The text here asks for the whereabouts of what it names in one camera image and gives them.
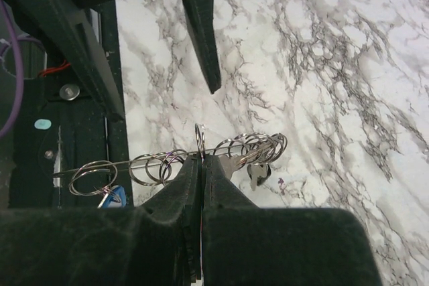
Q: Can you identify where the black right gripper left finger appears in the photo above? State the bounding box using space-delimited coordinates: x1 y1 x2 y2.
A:
1 156 201 285

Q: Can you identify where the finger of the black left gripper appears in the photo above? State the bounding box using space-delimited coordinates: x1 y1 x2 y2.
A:
182 0 221 94

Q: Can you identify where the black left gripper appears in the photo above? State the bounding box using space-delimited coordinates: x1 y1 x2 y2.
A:
14 0 125 122

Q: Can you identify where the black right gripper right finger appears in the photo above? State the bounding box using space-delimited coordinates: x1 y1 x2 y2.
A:
201 156 382 285

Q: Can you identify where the key with black tag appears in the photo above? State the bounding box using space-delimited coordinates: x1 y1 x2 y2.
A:
247 163 271 191

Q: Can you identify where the key with yellow tag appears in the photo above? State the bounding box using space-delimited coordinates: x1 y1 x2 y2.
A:
219 155 251 180

